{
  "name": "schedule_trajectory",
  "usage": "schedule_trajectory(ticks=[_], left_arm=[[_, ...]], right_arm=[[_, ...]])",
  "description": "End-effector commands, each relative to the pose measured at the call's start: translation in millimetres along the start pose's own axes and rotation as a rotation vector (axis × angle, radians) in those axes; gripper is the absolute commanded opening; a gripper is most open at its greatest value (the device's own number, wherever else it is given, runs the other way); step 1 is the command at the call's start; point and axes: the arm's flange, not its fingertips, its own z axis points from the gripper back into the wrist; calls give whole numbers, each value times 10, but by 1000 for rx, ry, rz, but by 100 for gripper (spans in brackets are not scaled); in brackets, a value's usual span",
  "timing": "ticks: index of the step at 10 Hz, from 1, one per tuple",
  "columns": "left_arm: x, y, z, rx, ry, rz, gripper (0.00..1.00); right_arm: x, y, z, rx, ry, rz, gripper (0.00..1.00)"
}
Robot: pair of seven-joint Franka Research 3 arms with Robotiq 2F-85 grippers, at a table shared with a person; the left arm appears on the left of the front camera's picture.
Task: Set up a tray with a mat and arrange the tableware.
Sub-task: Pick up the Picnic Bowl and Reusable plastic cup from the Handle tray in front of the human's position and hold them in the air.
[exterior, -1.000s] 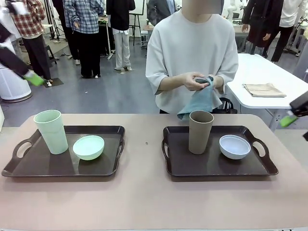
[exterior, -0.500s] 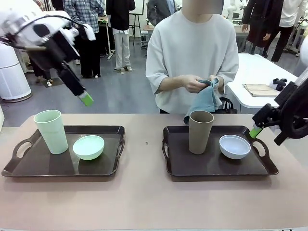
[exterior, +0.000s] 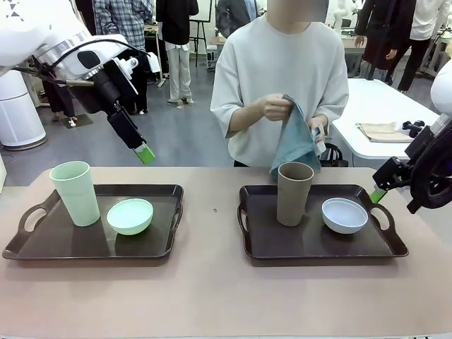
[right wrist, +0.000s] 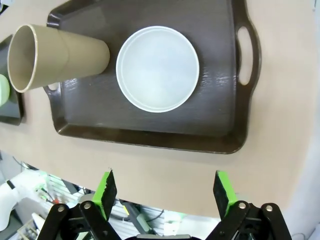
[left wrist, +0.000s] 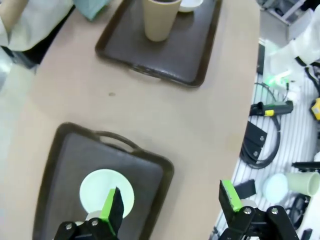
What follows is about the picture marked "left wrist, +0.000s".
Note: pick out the black foam block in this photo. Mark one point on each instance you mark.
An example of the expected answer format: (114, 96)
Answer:
(246, 188)

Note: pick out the striped white cloth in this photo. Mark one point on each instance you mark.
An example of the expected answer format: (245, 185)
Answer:
(295, 140)

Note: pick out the black yellow handheld tool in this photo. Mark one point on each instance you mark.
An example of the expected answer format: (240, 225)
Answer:
(275, 107)

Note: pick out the black metal bracket plate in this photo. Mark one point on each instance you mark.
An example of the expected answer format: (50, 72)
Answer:
(253, 140)

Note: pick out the pale blue plastic bowl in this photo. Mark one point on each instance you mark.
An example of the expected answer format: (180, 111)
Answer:
(275, 187)

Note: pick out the person in cream sweater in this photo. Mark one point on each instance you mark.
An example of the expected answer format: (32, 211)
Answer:
(45, 22)

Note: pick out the white plastic bowl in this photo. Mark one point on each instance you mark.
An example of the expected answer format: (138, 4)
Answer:
(190, 6)

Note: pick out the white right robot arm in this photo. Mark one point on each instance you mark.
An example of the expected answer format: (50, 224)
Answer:
(307, 37)

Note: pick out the pale green plastic cup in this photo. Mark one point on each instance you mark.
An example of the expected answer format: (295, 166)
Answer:
(302, 182)

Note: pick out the black flat box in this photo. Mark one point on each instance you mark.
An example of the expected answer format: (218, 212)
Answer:
(261, 60)

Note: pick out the dark brown serving tray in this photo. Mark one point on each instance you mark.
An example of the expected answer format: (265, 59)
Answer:
(162, 57)
(75, 162)

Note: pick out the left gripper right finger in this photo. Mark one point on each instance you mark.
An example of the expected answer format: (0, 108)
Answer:
(228, 200)

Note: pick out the yellow black power tool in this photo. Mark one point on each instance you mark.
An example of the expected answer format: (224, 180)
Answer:
(316, 108)

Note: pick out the teal cloth mat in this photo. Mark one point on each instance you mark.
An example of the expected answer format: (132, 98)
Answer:
(90, 8)

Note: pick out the pale green plastic bowl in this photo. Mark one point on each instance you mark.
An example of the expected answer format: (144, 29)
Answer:
(100, 190)

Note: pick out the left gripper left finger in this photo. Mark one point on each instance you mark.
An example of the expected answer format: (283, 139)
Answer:
(113, 212)

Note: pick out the brown plastic cup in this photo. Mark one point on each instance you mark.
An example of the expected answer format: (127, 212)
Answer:
(157, 22)

